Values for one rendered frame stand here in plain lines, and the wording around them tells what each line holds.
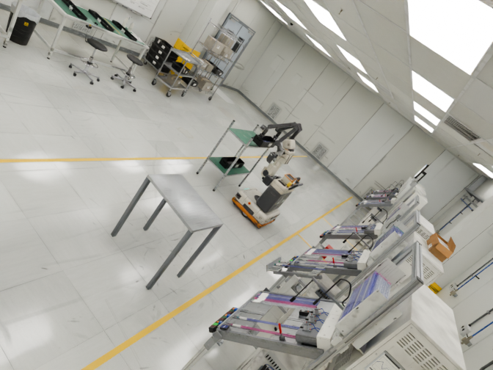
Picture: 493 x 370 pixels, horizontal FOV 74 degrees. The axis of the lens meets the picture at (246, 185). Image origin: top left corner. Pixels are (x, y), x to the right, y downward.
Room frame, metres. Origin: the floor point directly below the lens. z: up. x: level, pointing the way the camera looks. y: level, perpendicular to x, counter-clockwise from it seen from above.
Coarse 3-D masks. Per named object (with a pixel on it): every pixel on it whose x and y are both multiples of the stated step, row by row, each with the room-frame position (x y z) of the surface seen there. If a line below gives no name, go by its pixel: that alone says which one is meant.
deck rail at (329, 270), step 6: (294, 270) 3.06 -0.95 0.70; (300, 270) 3.05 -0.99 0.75; (306, 270) 3.04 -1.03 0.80; (312, 270) 3.02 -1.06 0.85; (324, 270) 3.00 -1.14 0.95; (330, 270) 2.99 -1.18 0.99; (336, 270) 2.98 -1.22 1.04; (342, 270) 2.96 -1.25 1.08; (348, 270) 2.95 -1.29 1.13; (354, 270) 2.94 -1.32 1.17; (360, 270) 2.93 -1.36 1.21
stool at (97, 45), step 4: (88, 40) 5.08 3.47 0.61; (92, 40) 5.19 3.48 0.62; (96, 40) 5.31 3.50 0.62; (92, 44) 5.07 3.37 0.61; (96, 44) 5.16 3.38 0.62; (100, 44) 5.28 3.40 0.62; (96, 48) 5.11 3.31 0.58; (100, 48) 5.13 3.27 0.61; (104, 48) 5.23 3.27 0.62; (92, 56) 5.22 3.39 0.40; (72, 64) 5.15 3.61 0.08; (88, 64) 5.21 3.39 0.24; (96, 64) 5.36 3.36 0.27; (80, 68) 5.19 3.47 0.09; (84, 68) 5.33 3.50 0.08; (88, 68) 5.24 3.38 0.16; (76, 72) 5.01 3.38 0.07; (80, 72) 5.09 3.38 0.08; (84, 72) 5.19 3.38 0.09; (88, 72) 5.26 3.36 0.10; (88, 76) 5.17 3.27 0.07; (96, 76) 5.38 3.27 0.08; (92, 80) 5.14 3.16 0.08; (92, 84) 5.16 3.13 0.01
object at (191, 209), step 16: (160, 176) 2.70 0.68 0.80; (176, 176) 2.90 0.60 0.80; (160, 192) 2.51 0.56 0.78; (176, 192) 2.65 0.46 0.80; (192, 192) 2.85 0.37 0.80; (128, 208) 2.59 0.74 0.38; (160, 208) 2.97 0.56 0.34; (176, 208) 2.44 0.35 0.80; (192, 208) 2.61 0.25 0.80; (208, 208) 2.79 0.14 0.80; (192, 224) 2.40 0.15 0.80; (208, 224) 2.57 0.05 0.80; (208, 240) 2.71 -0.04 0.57; (192, 256) 2.72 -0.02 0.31; (160, 272) 2.33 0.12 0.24
